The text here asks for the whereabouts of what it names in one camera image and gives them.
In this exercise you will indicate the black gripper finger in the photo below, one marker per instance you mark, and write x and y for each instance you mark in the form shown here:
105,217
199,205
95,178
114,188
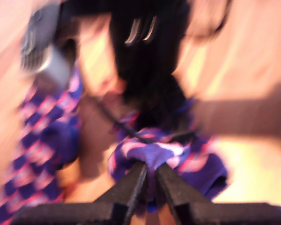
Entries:
178,194
128,194

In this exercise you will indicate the purple pink patterned sock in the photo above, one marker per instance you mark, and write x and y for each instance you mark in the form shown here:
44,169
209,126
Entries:
201,168
37,145

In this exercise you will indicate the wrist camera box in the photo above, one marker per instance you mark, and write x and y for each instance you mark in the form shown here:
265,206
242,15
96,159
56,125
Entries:
44,47

